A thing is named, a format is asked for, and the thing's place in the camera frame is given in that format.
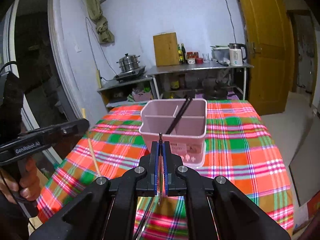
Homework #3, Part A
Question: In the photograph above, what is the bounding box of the light wooden chopstick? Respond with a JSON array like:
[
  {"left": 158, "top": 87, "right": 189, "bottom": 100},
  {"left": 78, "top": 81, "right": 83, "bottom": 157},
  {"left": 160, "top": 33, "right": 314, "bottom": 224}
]
[{"left": 81, "top": 108, "right": 101, "bottom": 177}]

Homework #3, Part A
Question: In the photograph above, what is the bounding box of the metal kitchen table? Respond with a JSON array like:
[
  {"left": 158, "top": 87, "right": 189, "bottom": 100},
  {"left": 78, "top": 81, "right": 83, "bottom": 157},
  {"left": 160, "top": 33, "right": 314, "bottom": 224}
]
[{"left": 145, "top": 61, "right": 254, "bottom": 100}]

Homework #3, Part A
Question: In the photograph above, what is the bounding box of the person left hand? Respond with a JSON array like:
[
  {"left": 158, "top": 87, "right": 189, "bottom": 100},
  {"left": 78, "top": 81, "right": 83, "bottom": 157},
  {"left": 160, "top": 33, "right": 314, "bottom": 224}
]
[{"left": 1, "top": 157, "right": 41, "bottom": 202}]

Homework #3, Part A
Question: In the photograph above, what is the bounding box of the pink plastic utensil holder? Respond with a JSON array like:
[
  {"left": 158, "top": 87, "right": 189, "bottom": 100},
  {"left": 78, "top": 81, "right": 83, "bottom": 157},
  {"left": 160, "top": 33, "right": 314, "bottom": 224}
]
[{"left": 139, "top": 99, "right": 207, "bottom": 168}]

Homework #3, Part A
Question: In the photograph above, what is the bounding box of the plaid tablecloth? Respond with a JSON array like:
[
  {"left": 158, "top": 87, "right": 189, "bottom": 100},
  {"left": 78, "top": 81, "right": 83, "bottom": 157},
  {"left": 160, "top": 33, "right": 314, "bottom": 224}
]
[{"left": 37, "top": 100, "right": 294, "bottom": 233}]

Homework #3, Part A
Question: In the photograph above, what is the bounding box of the pink basket on shelf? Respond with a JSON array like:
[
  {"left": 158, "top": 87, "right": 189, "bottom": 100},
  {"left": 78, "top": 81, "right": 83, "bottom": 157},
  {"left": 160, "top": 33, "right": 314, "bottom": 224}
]
[{"left": 127, "top": 87, "right": 153, "bottom": 102}]

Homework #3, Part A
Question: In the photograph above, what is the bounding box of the low wooden shelf cabinet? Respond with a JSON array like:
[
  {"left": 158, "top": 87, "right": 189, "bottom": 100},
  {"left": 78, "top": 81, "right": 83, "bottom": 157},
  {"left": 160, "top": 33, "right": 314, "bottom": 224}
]
[{"left": 98, "top": 76, "right": 158, "bottom": 112}]

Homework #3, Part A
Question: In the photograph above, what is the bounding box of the black frying pan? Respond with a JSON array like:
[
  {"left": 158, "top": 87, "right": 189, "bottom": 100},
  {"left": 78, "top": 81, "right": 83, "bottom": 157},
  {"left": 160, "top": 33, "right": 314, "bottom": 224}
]
[{"left": 203, "top": 86, "right": 228, "bottom": 100}]

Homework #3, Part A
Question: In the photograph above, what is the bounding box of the induction cooker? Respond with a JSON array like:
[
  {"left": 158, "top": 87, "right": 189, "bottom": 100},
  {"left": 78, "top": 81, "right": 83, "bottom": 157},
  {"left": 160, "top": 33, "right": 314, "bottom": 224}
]
[{"left": 114, "top": 66, "right": 146, "bottom": 82}]

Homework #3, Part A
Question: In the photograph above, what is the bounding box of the stainless steel steamer pot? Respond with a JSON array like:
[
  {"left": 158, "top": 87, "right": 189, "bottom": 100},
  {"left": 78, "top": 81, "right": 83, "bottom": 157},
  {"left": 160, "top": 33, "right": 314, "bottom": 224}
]
[{"left": 117, "top": 54, "right": 140, "bottom": 73}]

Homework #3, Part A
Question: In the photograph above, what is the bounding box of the dark oil bottle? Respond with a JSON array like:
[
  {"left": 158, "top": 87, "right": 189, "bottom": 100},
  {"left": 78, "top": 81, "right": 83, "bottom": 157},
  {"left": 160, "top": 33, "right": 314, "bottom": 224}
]
[{"left": 181, "top": 43, "right": 188, "bottom": 64}]

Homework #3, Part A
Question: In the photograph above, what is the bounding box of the wooden cutting board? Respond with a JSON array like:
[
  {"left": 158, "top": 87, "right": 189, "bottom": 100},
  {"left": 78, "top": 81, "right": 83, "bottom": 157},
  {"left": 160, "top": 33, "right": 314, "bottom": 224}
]
[{"left": 153, "top": 33, "right": 180, "bottom": 67}]

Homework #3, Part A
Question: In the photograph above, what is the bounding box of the white electric kettle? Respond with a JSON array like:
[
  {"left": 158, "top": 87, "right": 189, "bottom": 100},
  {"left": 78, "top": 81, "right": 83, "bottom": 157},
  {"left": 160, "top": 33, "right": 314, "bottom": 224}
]
[{"left": 228, "top": 43, "right": 248, "bottom": 66}]

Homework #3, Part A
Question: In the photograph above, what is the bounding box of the green hanging cloth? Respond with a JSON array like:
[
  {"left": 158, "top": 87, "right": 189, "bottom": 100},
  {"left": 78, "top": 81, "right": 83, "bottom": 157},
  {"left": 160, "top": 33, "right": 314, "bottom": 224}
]
[{"left": 86, "top": 0, "right": 114, "bottom": 44}]

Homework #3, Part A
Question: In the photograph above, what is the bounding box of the yellow wooden door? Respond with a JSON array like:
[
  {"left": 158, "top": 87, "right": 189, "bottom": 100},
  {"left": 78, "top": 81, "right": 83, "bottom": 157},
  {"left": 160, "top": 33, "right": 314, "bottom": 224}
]
[{"left": 240, "top": 0, "right": 294, "bottom": 115}]

